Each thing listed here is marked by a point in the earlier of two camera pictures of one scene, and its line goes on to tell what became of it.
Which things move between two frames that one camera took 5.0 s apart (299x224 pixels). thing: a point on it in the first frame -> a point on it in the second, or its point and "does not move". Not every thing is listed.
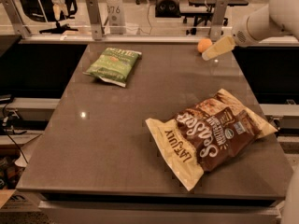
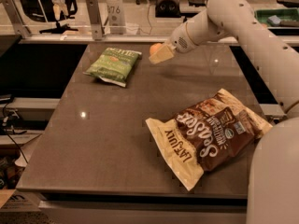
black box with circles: (167, 8) does not move
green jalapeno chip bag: (114, 64) does not move
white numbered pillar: (115, 3) does not move
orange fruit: (203, 44) -> (154, 48)
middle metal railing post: (98, 30) does not move
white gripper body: (240, 35) -> (178, 41)
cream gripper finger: (219, 48) -> (162, 54)
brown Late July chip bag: (209, 134) does not move
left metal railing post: (15, 17) does not move
